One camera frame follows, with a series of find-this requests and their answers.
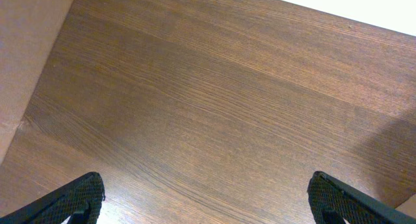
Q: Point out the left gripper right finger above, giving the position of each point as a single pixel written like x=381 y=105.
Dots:
x=333 y=201

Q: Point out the brown cardboard box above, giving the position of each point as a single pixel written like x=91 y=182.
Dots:
x=28 y=31

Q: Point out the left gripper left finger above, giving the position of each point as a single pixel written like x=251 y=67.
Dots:
x=78 y=201

